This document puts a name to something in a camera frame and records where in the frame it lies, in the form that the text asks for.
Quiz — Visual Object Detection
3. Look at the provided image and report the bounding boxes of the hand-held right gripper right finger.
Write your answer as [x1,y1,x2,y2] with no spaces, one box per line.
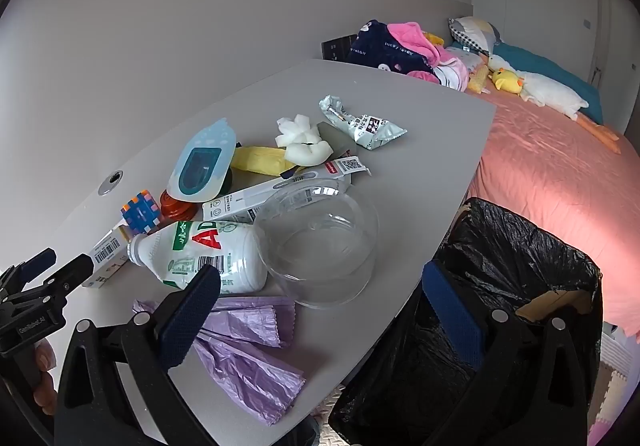
[421,260,603,446]

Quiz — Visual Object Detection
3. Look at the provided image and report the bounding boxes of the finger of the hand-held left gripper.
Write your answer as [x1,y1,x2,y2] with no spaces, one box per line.
[0,248,57,298]
[7,252,97,308]

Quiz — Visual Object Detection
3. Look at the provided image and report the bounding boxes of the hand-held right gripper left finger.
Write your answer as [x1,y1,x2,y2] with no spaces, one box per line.
[52,265,222,446]

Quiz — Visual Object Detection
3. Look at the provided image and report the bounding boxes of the white barcode box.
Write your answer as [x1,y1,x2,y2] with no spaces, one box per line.
[81,221,136,288]

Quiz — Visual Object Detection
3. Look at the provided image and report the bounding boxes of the white milk bottle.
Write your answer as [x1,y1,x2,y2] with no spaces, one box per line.
[126,220,271,296]

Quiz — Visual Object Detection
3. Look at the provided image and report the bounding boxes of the purple plastic bag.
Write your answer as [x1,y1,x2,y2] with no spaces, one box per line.
[132,295,307,427]

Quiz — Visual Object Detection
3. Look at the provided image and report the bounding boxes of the black trash bag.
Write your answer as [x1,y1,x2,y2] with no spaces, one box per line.
[327,197,603,446]

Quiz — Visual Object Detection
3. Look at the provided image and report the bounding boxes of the colourful cube toy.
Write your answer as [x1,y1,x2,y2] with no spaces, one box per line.
[119,189,162,234]

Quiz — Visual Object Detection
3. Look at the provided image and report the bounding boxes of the orange round lid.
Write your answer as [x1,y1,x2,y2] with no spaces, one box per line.
[160,189,198,221]

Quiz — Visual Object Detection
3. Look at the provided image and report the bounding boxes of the long white thermometer box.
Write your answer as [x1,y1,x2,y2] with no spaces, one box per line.
[201,156,372,224]

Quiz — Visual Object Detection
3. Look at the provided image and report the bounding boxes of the clear plastic bowl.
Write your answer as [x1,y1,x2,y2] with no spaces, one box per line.
[254,177,380,311]

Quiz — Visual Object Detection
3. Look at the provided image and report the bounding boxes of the blue translucent blister pack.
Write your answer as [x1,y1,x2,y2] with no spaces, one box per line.
[165,118,238,203]

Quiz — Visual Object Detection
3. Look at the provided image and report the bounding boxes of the yellow packet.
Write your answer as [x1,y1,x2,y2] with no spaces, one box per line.
[230,144,301,177]

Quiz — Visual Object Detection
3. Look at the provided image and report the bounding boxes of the white foam wrap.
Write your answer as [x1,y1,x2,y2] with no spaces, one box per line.
[274,114,335,166]

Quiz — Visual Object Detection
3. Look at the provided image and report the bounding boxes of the silver foil wrapper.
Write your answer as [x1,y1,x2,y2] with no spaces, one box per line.
[319,95,407,153]

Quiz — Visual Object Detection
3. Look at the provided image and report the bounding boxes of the grey corner guard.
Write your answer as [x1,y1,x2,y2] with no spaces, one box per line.
[316,122,358,157]

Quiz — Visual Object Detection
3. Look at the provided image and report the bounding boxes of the person's left hand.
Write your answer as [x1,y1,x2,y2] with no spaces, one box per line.
[31,340,59,421]

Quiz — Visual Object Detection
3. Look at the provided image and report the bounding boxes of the bed with pink sheet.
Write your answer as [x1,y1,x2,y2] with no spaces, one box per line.
[465,86,640,342]

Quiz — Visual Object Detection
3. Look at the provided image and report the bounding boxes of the foam puzzle floor mats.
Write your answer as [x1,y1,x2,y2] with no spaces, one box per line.
[587,321,636,446]

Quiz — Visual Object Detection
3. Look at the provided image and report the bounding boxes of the yellow corn plush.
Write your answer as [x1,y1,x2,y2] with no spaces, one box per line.
[467,66,493,94]

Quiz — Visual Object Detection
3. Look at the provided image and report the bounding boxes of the yellow duck plush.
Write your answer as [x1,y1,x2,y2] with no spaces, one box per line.
[489,68,526,94]

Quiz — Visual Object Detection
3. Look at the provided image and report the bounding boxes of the white pink striped blanket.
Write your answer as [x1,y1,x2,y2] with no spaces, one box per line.
[432,46,483,92]

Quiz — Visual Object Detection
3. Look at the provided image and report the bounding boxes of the white goose plush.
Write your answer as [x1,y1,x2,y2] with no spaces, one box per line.
[487,53,623,154]

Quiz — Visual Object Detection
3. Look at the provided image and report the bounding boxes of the teal pillow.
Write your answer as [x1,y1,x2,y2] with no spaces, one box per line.
[492,42,604,123]

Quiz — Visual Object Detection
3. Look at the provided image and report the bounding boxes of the navy printed blanket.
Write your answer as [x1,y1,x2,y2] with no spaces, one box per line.
[348,19,441,84]

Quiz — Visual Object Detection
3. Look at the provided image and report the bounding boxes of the pink fleece blanket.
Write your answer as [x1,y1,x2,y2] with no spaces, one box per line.
[387,22,443,69]

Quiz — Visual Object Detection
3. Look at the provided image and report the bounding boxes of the checked pillow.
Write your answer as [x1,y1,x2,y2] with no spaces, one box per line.
[447,16,502,54]

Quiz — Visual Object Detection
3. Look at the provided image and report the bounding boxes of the round desk cable grommet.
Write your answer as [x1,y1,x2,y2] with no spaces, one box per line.
[97,170,124,197]

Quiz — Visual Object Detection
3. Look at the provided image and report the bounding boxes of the black wall panel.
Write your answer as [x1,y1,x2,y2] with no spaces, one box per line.
[321,35,358,62]

